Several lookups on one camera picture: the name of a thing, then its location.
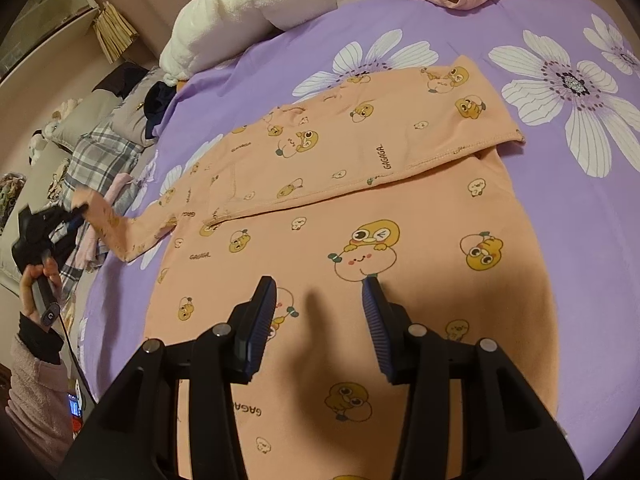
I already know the orange cartoon print shirt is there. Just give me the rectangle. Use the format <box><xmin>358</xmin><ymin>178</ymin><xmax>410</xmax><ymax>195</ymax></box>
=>
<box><xmin>70</xmin><ymin>54</ymin><xmax>561</xmax><ymax>480</ymax></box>

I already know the pink fuzzy left forearm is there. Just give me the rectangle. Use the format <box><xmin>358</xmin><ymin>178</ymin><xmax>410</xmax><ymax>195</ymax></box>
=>
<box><xmin>6</xmin><ymin>313</ymin><xmax>74</xmax><ymax>474</ymax></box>

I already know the dark navy clothing pile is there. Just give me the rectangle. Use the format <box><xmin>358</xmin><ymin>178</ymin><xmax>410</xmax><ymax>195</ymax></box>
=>
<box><xmin>143</xmin><ymin>81</ymin><xmax>177</xmax><ymax>140</ymax></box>

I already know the person's left hand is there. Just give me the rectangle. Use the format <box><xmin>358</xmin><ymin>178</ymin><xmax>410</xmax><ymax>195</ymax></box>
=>
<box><xmin>20</xmin><ymin>257</ymin><xmax>62</xmax><ymax>332</ymax></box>

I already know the light pink small garment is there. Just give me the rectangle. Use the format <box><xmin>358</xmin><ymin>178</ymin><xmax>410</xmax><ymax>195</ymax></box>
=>
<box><xmin>72</xmin><ymin>172</ymin><xmax>134</xmax><ymax>269</ymax></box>

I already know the grey plaid pillow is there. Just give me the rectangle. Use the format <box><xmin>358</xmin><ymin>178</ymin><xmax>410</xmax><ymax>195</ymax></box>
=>
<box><xmin>58</xmin><ymin>98</ymin><xmax>155</xmax><ymax>292</ymax></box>

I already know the tan fringed hanging cloth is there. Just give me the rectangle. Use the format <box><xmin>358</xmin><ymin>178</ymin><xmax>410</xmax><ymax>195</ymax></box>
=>
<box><xmin>92</xmin><ymin>1</ymin><xmax>139</xmax><ymax>64</ymax></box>

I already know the white fluffy folded blanket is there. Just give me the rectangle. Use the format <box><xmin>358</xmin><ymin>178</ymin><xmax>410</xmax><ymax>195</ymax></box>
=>
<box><xmin>160</xmin><ymin>0</ymin><xmax>337</xmax><ymax>86</ymax></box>

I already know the purple floral bedsheet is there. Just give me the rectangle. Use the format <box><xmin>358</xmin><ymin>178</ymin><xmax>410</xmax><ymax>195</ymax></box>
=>
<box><xmin>80</xmin><ymin>0</ymin><xmax>639</xmax><ymax>474</ymax></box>

